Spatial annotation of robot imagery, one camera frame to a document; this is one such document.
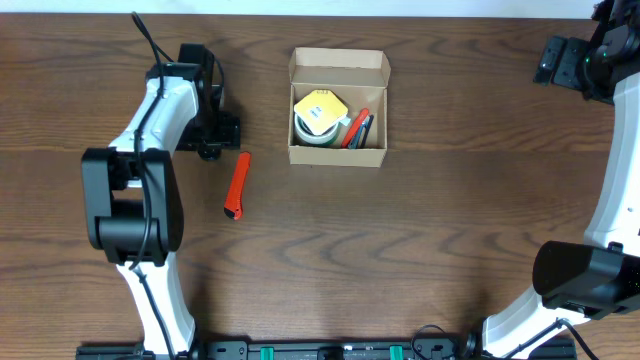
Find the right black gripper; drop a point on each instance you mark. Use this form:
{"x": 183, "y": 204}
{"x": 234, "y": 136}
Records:
{"x": 558, "y": 63}

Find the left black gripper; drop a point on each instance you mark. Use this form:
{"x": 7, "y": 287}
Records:
{"x": 220, "y": 132}

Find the black cone glue bottle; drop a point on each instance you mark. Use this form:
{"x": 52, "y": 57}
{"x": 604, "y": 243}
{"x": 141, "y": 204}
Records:
{"x": 209, "y": 154}

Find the green tape roll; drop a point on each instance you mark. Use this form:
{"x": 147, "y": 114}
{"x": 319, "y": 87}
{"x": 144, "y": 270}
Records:
{"x": 324, "y": 140}

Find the white tape roll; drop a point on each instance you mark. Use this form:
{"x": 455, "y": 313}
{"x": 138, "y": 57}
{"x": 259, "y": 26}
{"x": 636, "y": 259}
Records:
{"x": 298, "y": 122}

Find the yellow sticky note pad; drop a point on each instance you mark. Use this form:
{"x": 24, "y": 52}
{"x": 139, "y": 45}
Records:
{"x": 320, "y": 110}

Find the orange lighter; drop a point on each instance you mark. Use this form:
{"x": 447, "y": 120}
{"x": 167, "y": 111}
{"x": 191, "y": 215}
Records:
{"x": 358, "y": 131}

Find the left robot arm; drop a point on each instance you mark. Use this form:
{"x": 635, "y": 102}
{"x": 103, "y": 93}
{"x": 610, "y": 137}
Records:
{"x": 133, "y": 207}

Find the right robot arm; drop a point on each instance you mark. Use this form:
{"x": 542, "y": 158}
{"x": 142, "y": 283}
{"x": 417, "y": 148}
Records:
{"x": 573, "y": 284}

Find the orange utility knife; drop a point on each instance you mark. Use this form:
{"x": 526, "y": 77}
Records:
{"x": 233, "y": 203}

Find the open cardboard box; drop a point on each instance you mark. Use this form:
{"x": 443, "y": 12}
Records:
{"x": 359, "y": 78}

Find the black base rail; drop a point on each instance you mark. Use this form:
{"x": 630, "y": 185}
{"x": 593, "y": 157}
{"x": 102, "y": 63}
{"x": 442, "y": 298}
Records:
{"x": 431, "y": 347}

